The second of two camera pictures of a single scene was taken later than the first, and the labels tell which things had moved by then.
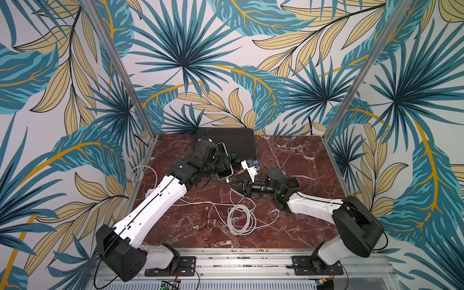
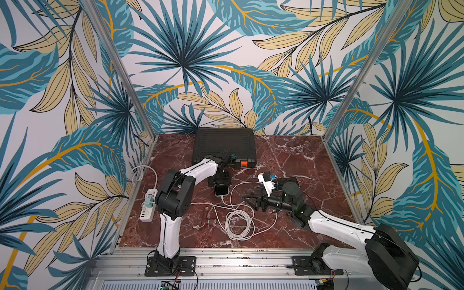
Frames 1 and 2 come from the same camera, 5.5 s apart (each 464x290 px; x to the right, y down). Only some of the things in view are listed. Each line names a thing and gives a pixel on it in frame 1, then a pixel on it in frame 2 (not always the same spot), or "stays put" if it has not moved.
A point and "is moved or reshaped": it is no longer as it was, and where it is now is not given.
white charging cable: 241,215 is moved or reshaped
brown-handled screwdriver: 206,215 stays put
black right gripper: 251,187 → 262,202
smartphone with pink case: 224,168 is moved or reshaped
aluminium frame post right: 379,46 stays put
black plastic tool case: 239,142 stays put
